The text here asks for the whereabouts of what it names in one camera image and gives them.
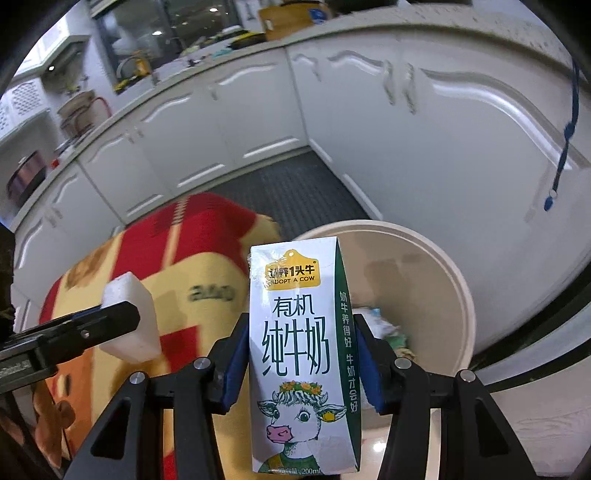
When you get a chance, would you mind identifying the white range hood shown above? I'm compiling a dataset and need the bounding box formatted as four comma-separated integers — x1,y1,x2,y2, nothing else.
28,34,91,71

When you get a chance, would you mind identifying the round white trash bin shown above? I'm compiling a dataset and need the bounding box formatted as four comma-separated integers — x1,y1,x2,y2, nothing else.
291,220,476,398

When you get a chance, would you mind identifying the wooden cutting board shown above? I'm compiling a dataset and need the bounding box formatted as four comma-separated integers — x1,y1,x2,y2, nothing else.
259,4,334,43

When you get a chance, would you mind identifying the copper coloured pot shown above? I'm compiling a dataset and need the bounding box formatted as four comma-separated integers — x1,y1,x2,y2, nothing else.
6,151,48,205

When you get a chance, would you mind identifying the white lattice wall cabinet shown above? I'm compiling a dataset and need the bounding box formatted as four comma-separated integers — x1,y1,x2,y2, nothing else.
0,78,47,132

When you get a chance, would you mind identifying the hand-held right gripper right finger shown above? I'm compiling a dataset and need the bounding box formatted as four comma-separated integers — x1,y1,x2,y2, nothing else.
353,316,539,480

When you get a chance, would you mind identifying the beige pot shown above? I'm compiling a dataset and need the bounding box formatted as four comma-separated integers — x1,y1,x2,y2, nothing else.
58,90,112,138

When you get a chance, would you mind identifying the white foam block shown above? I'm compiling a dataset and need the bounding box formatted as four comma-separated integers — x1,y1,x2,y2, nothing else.
100,272,162,363

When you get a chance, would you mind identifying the white green milk carton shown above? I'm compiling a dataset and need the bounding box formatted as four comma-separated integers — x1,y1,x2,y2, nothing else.
249,235,363,475

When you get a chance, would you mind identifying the metal kitchen faucet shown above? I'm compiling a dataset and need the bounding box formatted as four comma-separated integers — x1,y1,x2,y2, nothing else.
115,55,158,88

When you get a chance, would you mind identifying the red yellow printed blanket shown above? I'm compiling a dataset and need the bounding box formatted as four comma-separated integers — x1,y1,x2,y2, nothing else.
34,193,283,480

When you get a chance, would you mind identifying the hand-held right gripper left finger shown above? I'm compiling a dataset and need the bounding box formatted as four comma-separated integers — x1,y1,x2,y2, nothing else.
62,313,253,480

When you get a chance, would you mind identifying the white crumpled tissue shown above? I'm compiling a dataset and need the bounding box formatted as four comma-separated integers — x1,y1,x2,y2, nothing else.
358,305,403,341

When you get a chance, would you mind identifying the blue lanyard with key fob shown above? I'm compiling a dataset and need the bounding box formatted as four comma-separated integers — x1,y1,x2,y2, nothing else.
543,55,581,212

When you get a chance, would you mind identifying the dark ribbed floor mat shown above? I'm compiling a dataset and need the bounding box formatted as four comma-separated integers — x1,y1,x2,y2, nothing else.
208,150,385,241

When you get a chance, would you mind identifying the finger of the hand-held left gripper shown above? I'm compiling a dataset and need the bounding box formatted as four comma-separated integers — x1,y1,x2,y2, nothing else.
44,302,141,366

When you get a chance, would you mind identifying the black yellow pan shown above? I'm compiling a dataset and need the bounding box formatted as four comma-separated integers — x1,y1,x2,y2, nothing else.
231,32,267,49

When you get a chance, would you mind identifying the kitchen window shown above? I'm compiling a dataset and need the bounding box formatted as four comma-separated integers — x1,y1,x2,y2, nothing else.
92,0,245,89

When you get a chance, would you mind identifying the row of white cabinet doors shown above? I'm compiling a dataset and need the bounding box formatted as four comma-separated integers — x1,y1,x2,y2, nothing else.
9,18,591,352

